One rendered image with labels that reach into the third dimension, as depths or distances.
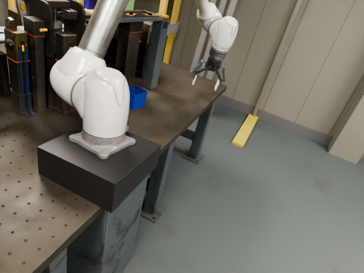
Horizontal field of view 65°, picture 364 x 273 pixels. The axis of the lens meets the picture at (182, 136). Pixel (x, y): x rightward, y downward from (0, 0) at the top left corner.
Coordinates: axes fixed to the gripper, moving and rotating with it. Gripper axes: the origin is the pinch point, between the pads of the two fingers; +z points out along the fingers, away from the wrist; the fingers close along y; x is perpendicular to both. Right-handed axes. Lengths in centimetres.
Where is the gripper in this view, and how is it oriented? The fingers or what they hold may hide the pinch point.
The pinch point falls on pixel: (204, 84)
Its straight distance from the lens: 170.0
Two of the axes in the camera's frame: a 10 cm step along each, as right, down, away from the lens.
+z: -2.5, 6.2, 7.5
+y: 9.6, 2.2, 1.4
